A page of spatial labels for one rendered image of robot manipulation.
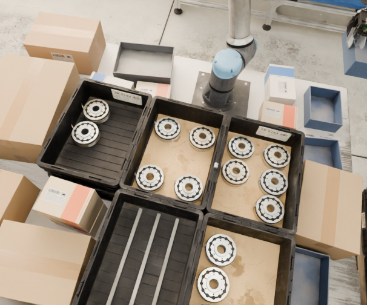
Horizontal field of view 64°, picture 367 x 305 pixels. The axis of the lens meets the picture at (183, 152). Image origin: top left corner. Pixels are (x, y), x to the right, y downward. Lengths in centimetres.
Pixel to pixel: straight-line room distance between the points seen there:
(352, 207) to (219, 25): 213
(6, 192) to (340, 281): 125
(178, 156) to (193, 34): 182
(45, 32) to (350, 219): 150
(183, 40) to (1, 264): 220
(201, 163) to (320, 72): 188
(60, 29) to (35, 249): 100
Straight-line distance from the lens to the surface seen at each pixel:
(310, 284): 128
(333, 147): 148
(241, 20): 129
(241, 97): 145
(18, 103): 132
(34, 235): 111
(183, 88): 150
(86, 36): 154
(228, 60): 127
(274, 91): 146
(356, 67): 123
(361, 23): 115
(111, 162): 116
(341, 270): 134
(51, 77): 135
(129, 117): 125
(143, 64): 153
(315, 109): 159
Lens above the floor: 187
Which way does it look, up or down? 63 degrees down
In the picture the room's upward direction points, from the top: 6 degrees clockwise
